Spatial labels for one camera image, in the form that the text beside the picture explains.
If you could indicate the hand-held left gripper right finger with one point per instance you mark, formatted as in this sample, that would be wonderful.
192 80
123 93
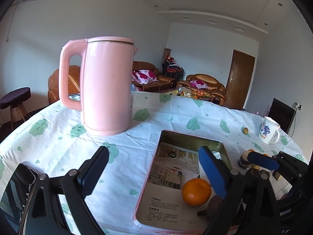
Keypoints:
212 171

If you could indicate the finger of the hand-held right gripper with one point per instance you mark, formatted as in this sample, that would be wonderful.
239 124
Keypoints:
261 160

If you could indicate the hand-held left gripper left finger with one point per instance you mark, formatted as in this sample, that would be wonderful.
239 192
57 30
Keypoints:
88 178

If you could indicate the pink metal tin tray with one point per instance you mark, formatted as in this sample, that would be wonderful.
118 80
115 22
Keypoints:
156 200

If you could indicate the white mug with blue print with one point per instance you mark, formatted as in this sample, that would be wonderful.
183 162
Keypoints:
267 129

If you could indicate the small yellow fruit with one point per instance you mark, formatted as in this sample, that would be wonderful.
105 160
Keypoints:
245 130

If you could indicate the printed leaflet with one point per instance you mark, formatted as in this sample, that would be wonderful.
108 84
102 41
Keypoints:
166 166

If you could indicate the black television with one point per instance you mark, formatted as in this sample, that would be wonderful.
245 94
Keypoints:
281 115

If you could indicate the black glossy device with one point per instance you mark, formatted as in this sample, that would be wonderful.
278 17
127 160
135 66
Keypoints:
14 191

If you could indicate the cluttered coffee table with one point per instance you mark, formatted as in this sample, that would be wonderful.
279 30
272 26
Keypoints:
190 93

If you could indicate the brown wooden door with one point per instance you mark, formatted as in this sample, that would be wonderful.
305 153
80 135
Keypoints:
239 80

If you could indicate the brown leather armchair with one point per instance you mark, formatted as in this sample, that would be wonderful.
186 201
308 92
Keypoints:
71 80
215 85

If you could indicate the pink floral pillow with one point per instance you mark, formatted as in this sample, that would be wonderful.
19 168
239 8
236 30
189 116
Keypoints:
149 74
138 78
199 83

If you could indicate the pink electric kettle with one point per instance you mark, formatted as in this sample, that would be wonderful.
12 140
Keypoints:
107 85

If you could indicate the blue denim clothes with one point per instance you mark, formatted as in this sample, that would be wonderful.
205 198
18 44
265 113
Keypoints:
134 88

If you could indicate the brown leather sofa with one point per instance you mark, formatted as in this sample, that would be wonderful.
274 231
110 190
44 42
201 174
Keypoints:
161 80

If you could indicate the stacked dark chairs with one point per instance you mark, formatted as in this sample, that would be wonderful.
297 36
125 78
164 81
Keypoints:
172 69

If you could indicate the dark purple stool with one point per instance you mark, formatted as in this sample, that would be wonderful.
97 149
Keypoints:
14 95

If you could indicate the tall patterned vase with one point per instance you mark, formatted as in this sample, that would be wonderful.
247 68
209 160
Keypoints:
167 53

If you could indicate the wall power outlet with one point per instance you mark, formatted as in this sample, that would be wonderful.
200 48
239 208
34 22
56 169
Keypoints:
297 106

